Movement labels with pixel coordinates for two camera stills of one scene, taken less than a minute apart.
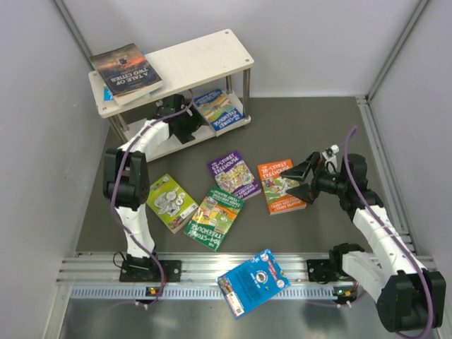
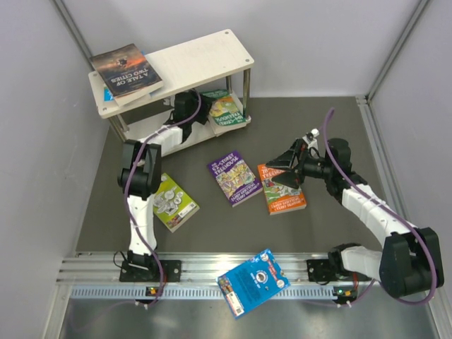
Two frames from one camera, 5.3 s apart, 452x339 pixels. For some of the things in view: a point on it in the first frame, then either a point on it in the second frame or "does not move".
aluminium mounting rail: (98, 276) does not move
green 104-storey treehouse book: (215, 218) to (225, 109)
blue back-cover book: (252, 283) does not move
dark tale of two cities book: (127, 73) does not move
